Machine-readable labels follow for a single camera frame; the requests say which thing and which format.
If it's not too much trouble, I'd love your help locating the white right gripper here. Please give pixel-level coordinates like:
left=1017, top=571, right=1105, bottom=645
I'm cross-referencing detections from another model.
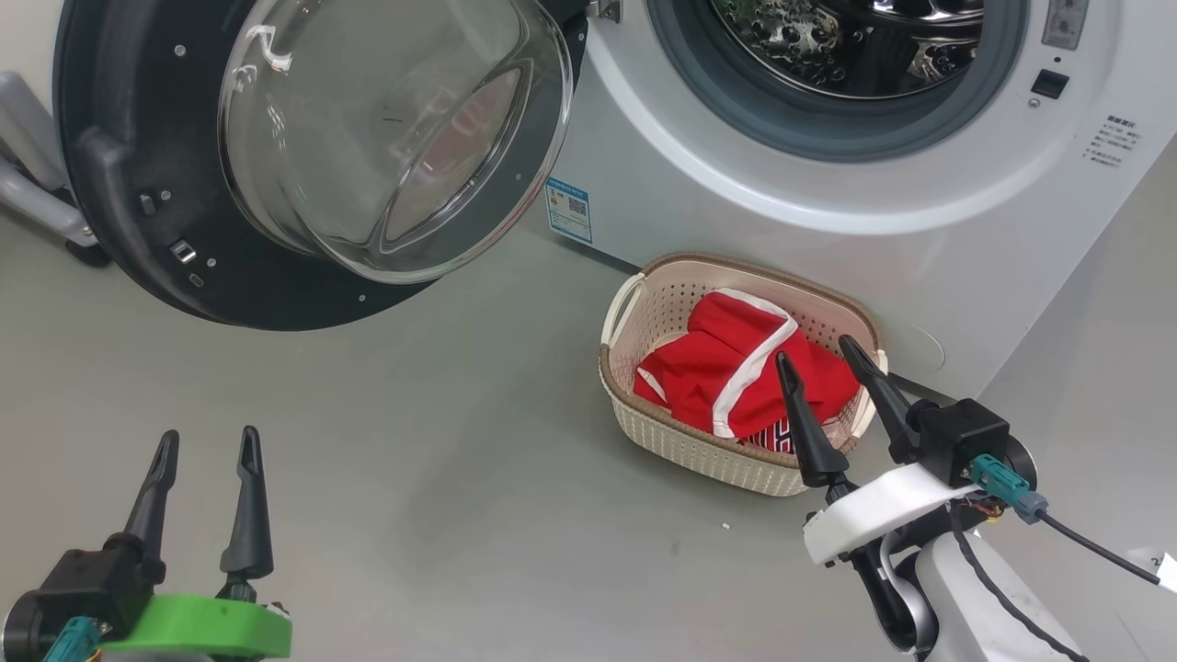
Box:
left=775, top=334, right=980, bottom=566

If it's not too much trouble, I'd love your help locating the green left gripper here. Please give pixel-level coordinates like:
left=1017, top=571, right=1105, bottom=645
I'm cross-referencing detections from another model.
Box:
left=101, top=425, right=293, bottom=662

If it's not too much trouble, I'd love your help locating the red garment white trim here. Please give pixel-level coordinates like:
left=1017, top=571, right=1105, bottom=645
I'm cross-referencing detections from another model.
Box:
left=633, top=288, right=863, bottom=442

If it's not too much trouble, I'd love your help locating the dark washing machine glass door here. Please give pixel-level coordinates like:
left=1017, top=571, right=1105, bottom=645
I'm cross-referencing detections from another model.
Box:
left=52, top=0, right=589, bottom=332

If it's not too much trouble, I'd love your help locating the cream perforated laundry basket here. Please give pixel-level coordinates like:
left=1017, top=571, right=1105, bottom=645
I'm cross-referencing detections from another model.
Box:
left=598, top=253, right=890, bottom=498

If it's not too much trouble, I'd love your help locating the white washing machine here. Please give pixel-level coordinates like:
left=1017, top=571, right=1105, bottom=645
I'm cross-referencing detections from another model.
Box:
left=543, top=0, right=1177, bottom=396

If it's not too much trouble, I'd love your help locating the blue white energy label sticker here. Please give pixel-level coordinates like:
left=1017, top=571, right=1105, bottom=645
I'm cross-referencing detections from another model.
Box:
left=544, top=177, right=595, bottom=245

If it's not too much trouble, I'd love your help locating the white partition grey wheeled stand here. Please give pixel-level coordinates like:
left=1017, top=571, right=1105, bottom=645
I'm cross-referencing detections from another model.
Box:
left=0, top=72, right=113, bottom=269

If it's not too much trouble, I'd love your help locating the right cable with teal plug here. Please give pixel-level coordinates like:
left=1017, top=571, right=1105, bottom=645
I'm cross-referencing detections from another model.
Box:
left=970, top=453, right=1177, bottom=594

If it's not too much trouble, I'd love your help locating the cable with teal plug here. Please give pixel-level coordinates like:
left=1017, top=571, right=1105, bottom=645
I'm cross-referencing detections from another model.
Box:
left=41, top=616, right=102, bottom=662
left=970, top=453, right=1177, bottom=594

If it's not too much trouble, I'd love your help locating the left cable with teal plug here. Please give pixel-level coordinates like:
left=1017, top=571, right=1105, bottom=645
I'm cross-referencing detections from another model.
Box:
left=41, top=616, right=102, bottom=662

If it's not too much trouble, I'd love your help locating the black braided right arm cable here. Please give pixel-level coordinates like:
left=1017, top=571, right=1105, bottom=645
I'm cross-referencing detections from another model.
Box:
left=947, top=501, right=1093, bottom=662

